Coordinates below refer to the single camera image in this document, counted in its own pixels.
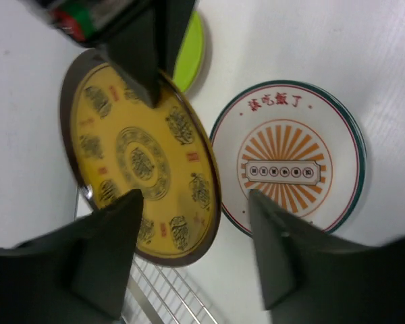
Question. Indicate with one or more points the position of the metal wire dish rack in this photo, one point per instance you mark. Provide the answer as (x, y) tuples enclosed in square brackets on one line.
[(157, 294)]

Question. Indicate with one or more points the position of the white plate orange sunburst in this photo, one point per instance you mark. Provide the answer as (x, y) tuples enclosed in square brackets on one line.
[(298, 145)]

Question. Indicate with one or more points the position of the yellow ornate plate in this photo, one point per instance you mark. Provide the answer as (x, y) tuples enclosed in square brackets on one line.
[(115, 143)]

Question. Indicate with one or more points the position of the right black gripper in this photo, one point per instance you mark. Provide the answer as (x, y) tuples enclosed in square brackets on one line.
[(125, 33)]

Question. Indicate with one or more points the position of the lime green plate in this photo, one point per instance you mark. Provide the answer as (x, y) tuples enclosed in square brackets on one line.
[(192, 53)]

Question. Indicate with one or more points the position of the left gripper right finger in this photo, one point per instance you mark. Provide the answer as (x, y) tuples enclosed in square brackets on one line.
[(309, 276)]

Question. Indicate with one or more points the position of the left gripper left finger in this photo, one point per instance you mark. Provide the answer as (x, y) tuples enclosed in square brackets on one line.
[(75, 274)]

